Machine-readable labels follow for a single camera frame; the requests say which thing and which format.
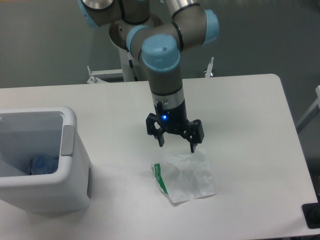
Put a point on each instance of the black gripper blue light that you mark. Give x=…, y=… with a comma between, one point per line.
x=174, y=121

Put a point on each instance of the white plastic trash can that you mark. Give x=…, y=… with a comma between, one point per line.
x=31, y=131

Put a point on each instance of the clear plastic water bottle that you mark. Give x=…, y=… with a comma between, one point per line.
x=43, y=164

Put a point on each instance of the white metal base frame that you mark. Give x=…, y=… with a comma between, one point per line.
x=117, y=75

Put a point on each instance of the black device at table edge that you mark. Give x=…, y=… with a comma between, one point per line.
x=311, y=213

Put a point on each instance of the white frame at right edge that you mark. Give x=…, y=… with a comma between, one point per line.
x=310, y=113

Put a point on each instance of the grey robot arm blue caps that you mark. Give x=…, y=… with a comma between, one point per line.
x=157, y=48

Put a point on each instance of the white green plastic wrapper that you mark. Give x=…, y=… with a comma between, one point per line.
x=183, y=177

